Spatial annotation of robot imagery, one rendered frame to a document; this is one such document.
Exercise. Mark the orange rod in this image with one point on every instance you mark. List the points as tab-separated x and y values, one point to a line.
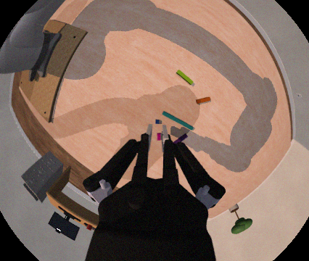
206	99

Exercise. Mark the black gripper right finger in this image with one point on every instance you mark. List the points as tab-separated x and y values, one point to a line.
205	188

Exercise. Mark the lime green rod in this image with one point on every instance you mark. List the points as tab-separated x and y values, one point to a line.
186	78

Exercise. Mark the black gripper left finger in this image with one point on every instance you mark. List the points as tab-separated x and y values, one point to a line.
99	184

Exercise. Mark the purple rod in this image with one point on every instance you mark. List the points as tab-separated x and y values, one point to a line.
180	139

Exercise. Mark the turquoise rod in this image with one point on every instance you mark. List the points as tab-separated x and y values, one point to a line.
177	120

